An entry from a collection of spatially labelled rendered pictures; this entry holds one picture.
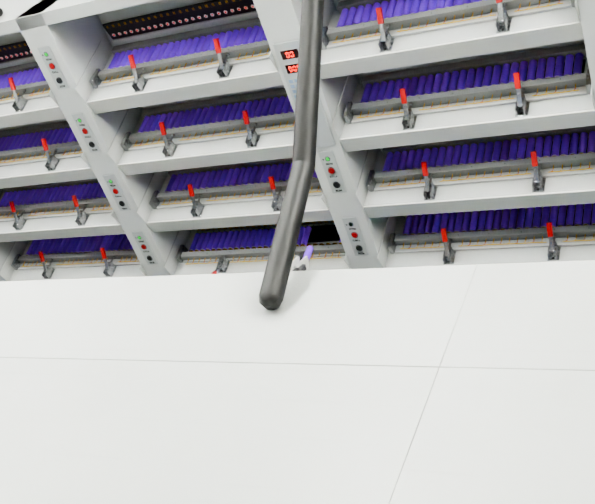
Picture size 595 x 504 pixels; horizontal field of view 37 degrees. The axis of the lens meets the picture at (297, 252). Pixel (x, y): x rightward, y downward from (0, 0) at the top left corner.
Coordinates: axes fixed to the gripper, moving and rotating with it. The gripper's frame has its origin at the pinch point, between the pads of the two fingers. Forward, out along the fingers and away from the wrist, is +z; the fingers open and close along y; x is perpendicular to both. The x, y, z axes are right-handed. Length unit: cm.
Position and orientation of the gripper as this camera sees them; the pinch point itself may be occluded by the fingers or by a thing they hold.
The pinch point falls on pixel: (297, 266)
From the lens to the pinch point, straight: 231.0
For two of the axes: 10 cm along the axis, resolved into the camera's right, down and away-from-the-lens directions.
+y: 8.7, -0.4, -4.9
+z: 4.4, -4.0, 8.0
